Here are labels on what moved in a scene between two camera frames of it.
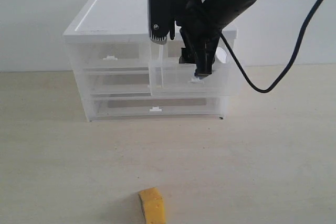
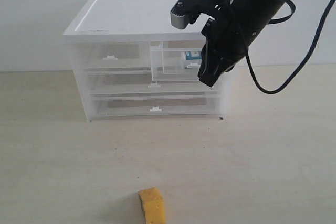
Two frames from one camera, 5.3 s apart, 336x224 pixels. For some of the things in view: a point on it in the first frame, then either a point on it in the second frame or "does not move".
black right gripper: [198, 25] to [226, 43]
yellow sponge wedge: [153, 203] does not move
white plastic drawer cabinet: [123, 74] does not move
